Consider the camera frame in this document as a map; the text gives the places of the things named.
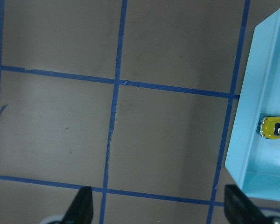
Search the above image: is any yellow beetle toy car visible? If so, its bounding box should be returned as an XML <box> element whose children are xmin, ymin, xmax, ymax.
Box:
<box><xmin>259</xmin><ymin>116</ymin><xmax>280</xmax><ymax>140</ymax></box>

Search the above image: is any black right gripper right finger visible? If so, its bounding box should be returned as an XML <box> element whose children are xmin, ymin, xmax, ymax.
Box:
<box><xmin>224</xmin><ymin>184</ymin><xmax>271</xmax><ymax>224</ymax></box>

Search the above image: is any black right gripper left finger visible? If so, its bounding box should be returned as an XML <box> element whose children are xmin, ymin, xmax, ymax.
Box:
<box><xmin>61</xmin><ymin>186</ymin><xmax>94</xmax><ymax>224</ymax></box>

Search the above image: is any light blue plastic bin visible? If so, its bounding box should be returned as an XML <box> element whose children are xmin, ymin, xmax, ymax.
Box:
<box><xmin>225</xmin><ymin>8</ymin><xmax>280</xmax><ymax>201</ymax></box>

